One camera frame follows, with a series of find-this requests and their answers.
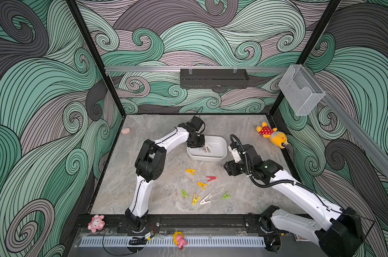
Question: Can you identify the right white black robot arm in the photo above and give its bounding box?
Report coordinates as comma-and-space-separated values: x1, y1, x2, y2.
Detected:
224, 142, 364, 257

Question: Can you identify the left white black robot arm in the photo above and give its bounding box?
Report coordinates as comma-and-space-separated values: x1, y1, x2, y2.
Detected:
125, 116, 205, 231

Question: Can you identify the white plastic storage box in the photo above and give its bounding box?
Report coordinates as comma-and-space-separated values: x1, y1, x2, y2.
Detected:
186, 136, 228, 162

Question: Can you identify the card box with picture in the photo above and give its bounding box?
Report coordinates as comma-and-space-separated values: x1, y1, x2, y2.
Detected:
294, 235, 309, 242

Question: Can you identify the yellow bear plush toy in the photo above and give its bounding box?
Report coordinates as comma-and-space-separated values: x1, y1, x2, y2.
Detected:
256, 122, 289, 149

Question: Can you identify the red clothespin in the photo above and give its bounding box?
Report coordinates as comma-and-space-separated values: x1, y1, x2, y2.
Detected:
206, 176, 217, 182

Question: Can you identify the yellow orange clothespin middle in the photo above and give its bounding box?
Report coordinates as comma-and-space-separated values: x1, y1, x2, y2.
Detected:
197, 182, 208, 191

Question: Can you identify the white clothespin lower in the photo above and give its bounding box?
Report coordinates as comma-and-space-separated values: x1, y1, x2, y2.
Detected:
200, 193, 211, 205

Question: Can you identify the small pink eraser blob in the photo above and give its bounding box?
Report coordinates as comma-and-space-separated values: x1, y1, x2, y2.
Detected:
121, 127, 131, 135

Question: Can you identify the pink yellow flower toy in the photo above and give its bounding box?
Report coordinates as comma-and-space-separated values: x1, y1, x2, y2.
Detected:
173, 231, 188, 250

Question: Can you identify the pink pig toy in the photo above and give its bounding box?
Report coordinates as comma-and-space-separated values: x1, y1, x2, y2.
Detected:
88, 214, 105, 233

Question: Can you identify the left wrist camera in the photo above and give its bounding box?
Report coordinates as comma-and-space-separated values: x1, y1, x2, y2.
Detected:
189, 116, 204, 132

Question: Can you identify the black wall-mounted tray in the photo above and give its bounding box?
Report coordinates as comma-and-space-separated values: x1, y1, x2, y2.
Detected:
180, 68, 250, 90

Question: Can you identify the clear acrylic wall holder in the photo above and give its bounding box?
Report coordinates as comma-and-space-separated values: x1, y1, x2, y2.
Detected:
279, 64, 326, 116

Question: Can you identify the white slotted cable duct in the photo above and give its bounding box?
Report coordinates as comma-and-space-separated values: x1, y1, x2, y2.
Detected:
79, 236, 266, 248

